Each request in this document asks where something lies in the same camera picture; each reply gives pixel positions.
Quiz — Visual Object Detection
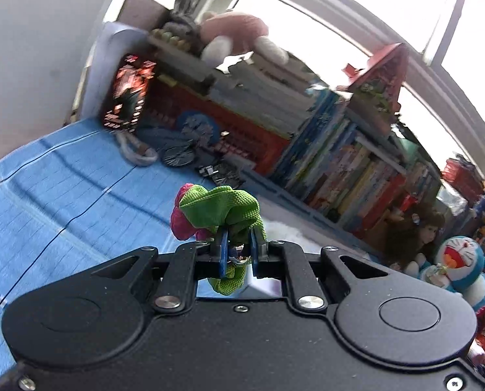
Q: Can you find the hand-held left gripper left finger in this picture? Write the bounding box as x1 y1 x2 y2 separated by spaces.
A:
88 230 229 315

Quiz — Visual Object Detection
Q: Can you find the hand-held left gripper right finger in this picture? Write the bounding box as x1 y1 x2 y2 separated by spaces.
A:
248 228 390 315

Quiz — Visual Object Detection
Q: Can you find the green and pink scrunchie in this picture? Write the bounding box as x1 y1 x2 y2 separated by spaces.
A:
170 183 267 297

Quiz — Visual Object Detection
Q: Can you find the black bicycle model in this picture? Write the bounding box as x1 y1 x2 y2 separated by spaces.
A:
160 128 251 184

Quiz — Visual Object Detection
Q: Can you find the red plastic crate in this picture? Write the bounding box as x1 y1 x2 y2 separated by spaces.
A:
138 73 292 180

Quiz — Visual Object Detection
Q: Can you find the row of upright books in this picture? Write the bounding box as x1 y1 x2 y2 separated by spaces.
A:
269 85 445 239

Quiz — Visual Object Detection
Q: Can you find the white phone stand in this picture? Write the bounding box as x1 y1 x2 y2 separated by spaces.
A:
116 131 160 168

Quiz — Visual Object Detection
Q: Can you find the stack of flat books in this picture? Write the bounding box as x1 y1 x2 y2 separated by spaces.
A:
148 35 333 139

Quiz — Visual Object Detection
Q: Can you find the blue grid tablecloth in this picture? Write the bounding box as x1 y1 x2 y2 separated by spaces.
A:
0 117 276 377

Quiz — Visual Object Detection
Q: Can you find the brown haired doll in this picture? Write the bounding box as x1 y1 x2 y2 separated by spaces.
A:
384 203 447 270

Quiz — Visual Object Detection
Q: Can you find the blue cat plush toy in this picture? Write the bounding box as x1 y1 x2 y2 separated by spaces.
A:
404 234 485 308

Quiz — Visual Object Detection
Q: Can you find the paper house model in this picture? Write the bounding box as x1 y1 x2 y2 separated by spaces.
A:
335 42 411 123

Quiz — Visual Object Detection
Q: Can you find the pink plush toy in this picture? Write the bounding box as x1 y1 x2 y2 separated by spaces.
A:
199 11 290 66

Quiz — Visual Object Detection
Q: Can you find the red plastic basket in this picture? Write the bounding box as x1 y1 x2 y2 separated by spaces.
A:
441 158 485 197

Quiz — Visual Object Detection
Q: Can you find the grey figurine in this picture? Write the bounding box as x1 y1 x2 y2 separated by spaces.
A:
167 0 204 45

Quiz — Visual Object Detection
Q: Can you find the grey grid board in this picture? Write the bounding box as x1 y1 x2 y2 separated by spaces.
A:
119 0 174 35

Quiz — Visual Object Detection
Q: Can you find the white window frame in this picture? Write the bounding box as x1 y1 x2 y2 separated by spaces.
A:
193 0 485 180

